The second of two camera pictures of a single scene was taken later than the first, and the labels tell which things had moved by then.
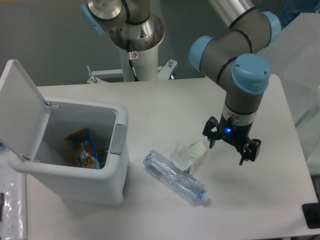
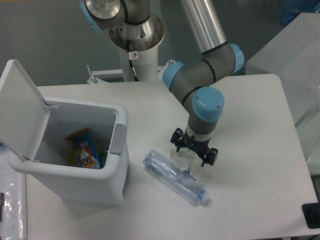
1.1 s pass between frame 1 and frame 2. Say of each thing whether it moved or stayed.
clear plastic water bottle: stayed
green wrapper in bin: stayed
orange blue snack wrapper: stayed
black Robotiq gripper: moved
